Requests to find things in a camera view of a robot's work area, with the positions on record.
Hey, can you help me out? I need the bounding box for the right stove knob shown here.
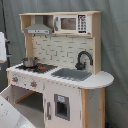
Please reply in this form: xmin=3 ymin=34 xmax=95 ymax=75
xmin=30 ymin=81 xmax=37 ymax=87

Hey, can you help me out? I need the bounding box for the wooden toy kitchen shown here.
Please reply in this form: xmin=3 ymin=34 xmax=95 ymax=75
xmin=0 ymin=10 xmax=115 ymax=128

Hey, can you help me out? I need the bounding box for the black toy stovetop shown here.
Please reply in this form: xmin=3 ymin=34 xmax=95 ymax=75
xmin=18 ymin=64 xmax=55 ymax=73

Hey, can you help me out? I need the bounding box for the grey range hood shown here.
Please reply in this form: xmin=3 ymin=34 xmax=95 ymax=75
xmin=24 ymin=15 xmax=53 ymax=34

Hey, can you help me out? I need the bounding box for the small metal pot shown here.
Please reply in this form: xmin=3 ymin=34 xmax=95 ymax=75
xmin=21 ymin=57 xmax=39 ymax=67

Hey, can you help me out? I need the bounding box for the black toy faucet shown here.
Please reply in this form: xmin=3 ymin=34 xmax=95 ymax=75
xmin=75 ymin=51 xmax=93 ymax=70

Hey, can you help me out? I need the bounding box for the toy microwave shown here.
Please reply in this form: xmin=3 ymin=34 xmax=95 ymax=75
xmin=54 ymin=14 xmax=91 ymax=34

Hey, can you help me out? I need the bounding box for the white oven door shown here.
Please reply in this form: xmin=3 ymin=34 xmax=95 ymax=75
xmin=0 ymin=84 xmax=38 ymax=128

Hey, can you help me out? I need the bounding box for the stove knob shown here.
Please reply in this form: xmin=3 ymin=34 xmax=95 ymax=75
xmin=12 ymin=77 xmax=18 ymax=82
xmin=30 ymin=81 xmax=37 ymax=87

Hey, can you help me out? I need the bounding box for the dishwasher door with window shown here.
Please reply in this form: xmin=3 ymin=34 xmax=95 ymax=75
xmin=45 ymin=89 xmax=82 ymax=128

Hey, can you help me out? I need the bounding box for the grey toy sink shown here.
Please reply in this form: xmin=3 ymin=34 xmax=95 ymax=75
xmin=52 ymin=68 xmax=92 ymax=81

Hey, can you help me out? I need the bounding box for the left stove knob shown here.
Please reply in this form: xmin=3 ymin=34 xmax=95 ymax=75
xmin=12 ymin=77 xmax=18 ymax=82

